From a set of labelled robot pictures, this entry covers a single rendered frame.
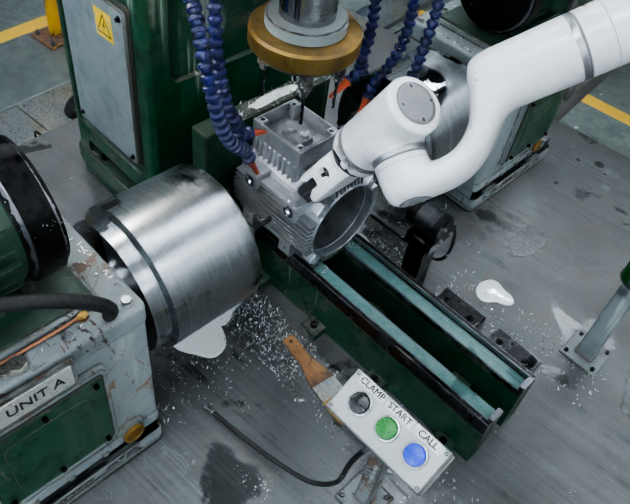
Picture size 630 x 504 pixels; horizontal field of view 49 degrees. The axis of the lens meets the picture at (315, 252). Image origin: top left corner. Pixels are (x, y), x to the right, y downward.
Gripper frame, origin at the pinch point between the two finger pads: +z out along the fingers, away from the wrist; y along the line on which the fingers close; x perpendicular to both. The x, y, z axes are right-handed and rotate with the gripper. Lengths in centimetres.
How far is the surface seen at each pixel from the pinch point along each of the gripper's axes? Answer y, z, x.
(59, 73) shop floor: 53, 197, 121
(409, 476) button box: -23.4, -17.7, -40.2
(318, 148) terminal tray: 5.5, -0.7, 5.5
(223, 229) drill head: -19.6, -3.6, 1.2
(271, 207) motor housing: -3.3, 8.6, 1.6
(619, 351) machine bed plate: 42, 0, -60
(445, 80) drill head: 38.0, -3.6, 4.9
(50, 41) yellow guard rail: 62, 208, 142
